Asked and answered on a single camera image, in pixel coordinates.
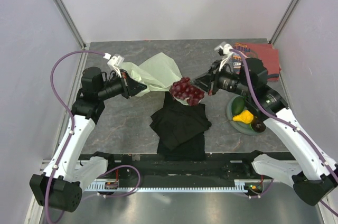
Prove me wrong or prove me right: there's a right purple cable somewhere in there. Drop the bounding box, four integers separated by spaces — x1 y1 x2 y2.
229 48 338 218

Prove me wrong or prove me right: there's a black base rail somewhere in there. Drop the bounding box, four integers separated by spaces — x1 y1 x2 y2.
79 152 275 182

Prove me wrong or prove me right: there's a grey-green round plate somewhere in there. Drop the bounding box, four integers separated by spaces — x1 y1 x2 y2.
226 96 262 136

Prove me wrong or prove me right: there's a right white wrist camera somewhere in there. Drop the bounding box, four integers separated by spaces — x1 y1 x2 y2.
213 41 236 73

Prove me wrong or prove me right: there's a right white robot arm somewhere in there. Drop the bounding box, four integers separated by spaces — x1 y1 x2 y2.
190 58 337 206

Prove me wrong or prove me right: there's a black folded cloth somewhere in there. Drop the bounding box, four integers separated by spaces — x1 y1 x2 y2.
150 92 212 161

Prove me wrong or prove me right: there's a yellow pear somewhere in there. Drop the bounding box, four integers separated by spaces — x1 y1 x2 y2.
232 110 254 124

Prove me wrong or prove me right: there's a green avocado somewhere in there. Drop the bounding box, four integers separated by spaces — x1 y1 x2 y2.
231 96 245 116

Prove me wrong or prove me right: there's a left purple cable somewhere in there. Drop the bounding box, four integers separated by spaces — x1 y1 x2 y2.
44 50 111 222

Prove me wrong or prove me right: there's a dark purple fruit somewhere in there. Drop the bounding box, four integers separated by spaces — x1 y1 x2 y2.
250 119 266 133

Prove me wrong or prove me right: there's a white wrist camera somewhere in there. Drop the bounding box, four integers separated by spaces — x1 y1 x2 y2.
104 53 124 78
213 41 236 73

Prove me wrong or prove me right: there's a light green plastic bag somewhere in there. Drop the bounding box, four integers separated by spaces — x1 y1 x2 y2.
121 52 183 97

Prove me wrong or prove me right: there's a red grape bunch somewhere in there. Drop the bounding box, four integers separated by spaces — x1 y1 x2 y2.
169 77 205 106

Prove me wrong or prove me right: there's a red printed t-shirt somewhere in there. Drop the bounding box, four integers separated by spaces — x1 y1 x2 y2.
234 42 281 81

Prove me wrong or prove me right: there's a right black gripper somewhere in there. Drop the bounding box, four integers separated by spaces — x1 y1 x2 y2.
190 59 252 97

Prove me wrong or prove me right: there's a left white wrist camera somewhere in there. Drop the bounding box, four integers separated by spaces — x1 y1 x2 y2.
104 53 124 78

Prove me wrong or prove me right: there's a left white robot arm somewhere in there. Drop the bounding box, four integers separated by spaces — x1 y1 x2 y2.
30 67 147 212

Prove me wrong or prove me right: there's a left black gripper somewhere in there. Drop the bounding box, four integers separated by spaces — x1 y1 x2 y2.
97 69 147 100

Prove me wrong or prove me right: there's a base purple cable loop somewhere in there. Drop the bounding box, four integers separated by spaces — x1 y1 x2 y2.
97 164 143 199

